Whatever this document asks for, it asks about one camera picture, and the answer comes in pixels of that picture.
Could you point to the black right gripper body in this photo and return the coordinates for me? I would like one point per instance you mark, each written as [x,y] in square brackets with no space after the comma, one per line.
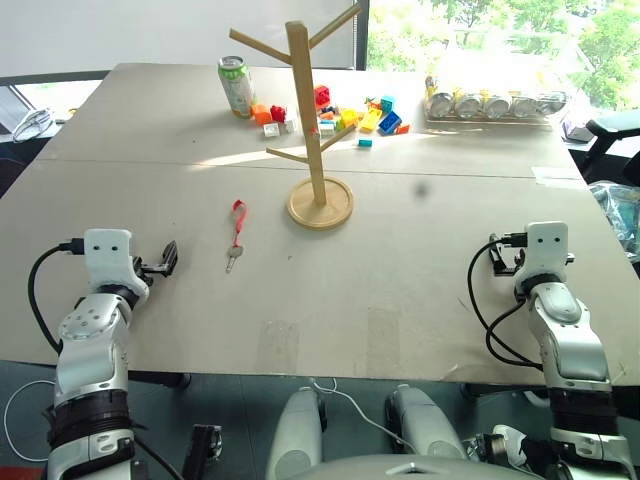
[520,260]

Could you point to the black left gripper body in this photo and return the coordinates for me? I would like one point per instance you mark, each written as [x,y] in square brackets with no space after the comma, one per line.
[152,268]

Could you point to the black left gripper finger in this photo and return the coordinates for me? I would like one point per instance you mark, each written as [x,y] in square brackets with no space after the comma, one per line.
[172,270]
[170,252]

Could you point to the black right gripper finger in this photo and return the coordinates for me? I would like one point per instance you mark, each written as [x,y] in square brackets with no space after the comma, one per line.
[494,245]
[497,267]

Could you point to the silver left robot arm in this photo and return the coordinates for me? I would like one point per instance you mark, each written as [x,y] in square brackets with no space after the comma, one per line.
[85,350]

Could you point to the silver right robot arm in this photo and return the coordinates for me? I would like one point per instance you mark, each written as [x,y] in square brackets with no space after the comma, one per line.
[570,345]

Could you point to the clear tape patch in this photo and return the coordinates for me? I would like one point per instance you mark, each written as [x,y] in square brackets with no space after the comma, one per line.
[555,176]

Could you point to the blue patterned plastic bag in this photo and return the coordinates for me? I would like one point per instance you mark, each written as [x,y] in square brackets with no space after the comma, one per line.
[617,210]

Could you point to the clear wrapped can pack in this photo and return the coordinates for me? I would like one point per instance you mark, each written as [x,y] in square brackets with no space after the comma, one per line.
[500,122]

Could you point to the purple box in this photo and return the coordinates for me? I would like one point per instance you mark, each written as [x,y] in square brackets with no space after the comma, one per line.
[575,132]

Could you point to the silver can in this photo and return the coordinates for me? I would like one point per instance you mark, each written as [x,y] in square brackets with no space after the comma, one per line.
[469,105]
[442,105]
[555,102]
[525,105]
[496,106]

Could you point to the small orange toy block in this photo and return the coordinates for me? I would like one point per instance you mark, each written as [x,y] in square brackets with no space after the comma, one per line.
[403,129]

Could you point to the black office chair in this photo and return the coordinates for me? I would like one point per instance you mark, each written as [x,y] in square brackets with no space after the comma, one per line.
[615,140]

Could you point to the cyan toy block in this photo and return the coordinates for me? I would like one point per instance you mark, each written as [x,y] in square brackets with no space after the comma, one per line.
[365,143]

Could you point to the wooden branch tree stand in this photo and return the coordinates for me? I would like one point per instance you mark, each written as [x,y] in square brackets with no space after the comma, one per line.
[318,180]

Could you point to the teal toy block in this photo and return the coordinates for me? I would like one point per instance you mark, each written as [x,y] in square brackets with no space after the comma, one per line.
[388,104]

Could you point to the green drink can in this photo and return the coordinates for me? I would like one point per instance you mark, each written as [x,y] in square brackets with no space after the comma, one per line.
[239,90]

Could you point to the silver right robot thigh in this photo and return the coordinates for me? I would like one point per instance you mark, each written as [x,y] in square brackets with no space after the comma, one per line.
[422,430]

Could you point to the silver robot thigh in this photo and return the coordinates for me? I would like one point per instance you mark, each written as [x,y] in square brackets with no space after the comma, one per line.
[297,430]
[422,430]

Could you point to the orange and green toy piece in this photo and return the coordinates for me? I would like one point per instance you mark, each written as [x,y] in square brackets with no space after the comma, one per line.
[373,101]

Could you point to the lime yellow toy block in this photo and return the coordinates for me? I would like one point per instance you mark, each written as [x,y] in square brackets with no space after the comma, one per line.
[349,120]

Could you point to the white and green toy block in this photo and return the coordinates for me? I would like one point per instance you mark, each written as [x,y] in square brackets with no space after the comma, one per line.
[326,129]

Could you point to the silver left robot thigh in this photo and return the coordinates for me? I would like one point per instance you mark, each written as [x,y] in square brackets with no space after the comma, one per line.
[297,430]

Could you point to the small orange flat block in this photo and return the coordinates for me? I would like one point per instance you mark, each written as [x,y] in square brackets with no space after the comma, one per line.
[327,116]

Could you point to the small dark blue toy block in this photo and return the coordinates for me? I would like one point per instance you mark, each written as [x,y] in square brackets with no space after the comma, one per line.
[328,108]

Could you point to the large red toy block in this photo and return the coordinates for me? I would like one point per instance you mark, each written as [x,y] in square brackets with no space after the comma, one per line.
[322,95]

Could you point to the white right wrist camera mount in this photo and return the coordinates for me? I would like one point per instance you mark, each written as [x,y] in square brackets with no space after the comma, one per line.
[546,250]

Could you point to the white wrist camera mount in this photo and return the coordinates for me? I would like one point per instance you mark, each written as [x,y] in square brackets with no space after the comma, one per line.
[107,255]
[546,250]

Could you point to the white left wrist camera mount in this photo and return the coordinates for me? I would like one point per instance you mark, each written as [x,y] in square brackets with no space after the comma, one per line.
[107,255]

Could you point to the black bracket device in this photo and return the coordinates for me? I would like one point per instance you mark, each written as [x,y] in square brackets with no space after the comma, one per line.
[202,450]

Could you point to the black window frame post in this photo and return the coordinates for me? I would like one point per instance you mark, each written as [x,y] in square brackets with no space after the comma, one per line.
[363,35]

